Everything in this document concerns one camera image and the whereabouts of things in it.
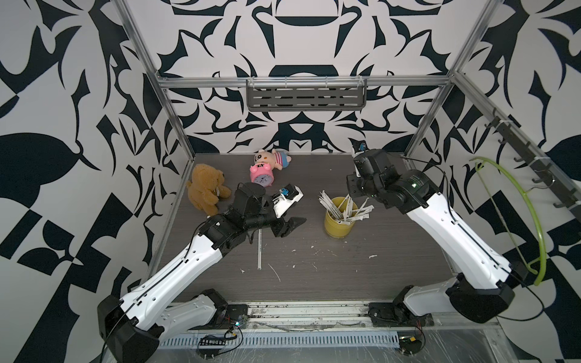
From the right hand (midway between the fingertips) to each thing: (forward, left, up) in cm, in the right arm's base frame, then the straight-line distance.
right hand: (353, 174), depth 70 cm
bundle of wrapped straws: (-2, 0, -20) cm, 20 cm away
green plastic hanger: (-29, -44, -7) cm, 53 cm away
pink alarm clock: (+19, +32, -22) cm, 43 cm away
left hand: (-8, +17, -5) cm, 20 cm away
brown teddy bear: (+6, +52, -16) cm, 54 cm away
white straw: (-11, +32, -32) cm, 46 cm away
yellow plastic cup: (-11, +4, -12) cm, 16 cm away
